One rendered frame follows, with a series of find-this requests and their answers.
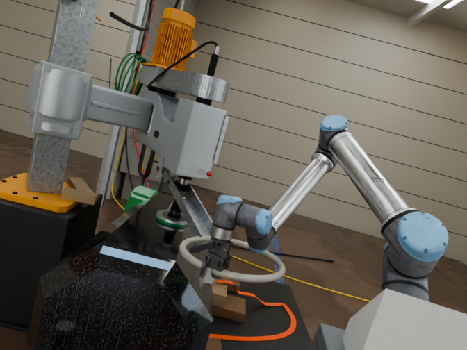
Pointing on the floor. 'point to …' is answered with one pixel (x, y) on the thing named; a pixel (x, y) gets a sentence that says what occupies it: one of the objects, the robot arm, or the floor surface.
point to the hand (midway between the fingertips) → (203, 283)
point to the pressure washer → (138, 195)
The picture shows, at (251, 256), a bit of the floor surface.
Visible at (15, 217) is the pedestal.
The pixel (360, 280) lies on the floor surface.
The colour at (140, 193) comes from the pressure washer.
